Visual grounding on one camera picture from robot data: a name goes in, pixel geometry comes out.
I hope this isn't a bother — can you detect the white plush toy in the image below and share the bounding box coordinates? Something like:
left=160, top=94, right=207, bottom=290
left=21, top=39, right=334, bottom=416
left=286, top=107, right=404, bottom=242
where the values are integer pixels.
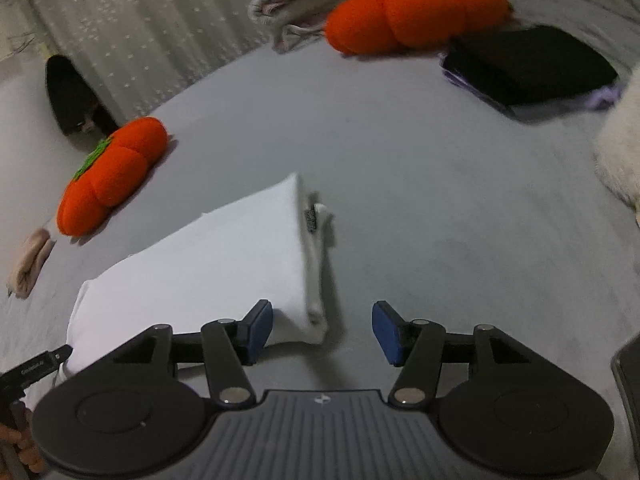
left=593, top=67, right=640, bottom=211

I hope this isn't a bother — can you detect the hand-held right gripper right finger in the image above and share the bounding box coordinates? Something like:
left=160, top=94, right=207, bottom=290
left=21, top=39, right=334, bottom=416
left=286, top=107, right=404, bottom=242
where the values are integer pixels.
left=372, top=301, right=531, bottom=406

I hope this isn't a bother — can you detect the black smartphone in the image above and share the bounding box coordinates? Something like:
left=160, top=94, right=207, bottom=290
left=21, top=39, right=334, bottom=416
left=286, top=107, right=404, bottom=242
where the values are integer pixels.
left=611, top=332, right=640, bottom=461

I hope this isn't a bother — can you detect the orange pumpkin cushion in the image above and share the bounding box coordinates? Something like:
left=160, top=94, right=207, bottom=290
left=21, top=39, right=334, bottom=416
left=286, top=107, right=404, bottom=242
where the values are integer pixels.
left=56, top=116, right=168, bottom=237
left=325, top=0, right=512, bottom=56

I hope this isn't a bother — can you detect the folded black garment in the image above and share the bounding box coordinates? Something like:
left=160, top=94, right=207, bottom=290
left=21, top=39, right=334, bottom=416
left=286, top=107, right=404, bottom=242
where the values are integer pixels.
left=447, top=25, right=620, bottom=108

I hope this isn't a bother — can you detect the person's left hand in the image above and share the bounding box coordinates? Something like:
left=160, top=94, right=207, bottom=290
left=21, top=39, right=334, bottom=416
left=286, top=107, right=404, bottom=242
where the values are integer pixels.
left=0, top=424, right=45, bottom=473

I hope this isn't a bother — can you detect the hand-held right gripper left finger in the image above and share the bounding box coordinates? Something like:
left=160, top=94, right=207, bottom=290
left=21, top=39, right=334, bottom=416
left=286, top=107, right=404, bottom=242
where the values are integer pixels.
left=114, top=300, right=274, bottom=406

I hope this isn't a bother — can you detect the black hanging jacket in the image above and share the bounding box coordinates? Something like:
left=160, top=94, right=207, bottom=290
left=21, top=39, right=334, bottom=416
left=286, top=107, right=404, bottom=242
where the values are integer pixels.
left=45, top=55, right=121, bottom=137

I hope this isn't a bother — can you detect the white long-sleeve shirt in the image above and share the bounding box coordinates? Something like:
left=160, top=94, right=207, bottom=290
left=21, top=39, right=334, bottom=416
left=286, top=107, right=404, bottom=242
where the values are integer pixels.
left=59, top=172, right=335, bottom=386

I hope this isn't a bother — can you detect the folded beige pink garment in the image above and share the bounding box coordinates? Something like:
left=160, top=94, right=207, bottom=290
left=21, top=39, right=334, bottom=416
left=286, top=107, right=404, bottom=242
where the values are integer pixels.
left=6, top=228, right=55, bottom=300

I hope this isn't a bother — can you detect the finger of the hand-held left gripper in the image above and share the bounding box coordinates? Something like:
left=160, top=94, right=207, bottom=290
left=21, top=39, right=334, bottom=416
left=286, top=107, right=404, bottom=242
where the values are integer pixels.
left=42, top=345, right=72, bottom=368

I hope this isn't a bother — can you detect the grey star-print curtain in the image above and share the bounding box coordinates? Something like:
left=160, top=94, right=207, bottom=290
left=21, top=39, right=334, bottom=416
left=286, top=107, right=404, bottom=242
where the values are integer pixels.
left=10, top=0, right=281, bottom=126

